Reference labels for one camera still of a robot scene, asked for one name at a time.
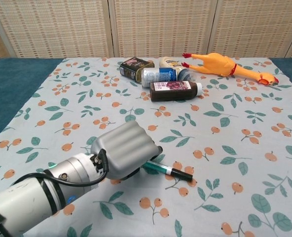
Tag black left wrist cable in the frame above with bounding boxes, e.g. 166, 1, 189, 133
11, 149, 110, 188

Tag floral print tablecloth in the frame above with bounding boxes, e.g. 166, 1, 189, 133
0, 56, 292, 237

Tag blue silver drink can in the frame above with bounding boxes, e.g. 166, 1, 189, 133
141, 67, 178, 88

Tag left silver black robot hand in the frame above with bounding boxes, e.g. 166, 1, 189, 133
90, 120, 164, 180

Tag dark blue table cover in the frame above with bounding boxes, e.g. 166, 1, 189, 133
0, 57, 292, 146

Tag yellow rubber chicken toy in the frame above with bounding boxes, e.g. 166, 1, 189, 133
181, 51, 279, 86

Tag cream mayonnaise squeeze bottle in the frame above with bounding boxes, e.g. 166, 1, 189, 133
159, 56, 194, 81

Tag green white marker pen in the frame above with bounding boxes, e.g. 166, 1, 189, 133
143, 160, 172, 175

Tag black luncheon meat tin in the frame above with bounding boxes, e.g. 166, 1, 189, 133
119, 56, 156, 82

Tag brown sauce bottle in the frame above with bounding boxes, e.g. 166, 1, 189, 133
149, 80, 203, 102

